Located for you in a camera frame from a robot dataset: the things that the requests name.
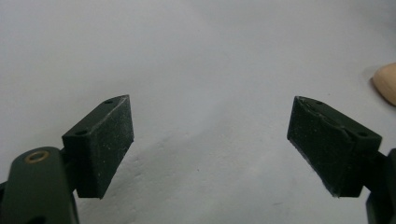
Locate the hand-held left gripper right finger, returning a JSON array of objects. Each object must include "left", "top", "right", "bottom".
[{"left": 286, "top": 95, "right": 383, "bottom": 198}]

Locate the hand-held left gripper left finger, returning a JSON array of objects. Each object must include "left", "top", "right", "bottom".
[{"left": 61, "top": 94, "right": 135, "bottom": 200}]

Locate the light wooden object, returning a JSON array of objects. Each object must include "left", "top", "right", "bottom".
[{"left": 372, "top": 62, "right": 396, "bottom": 107}]

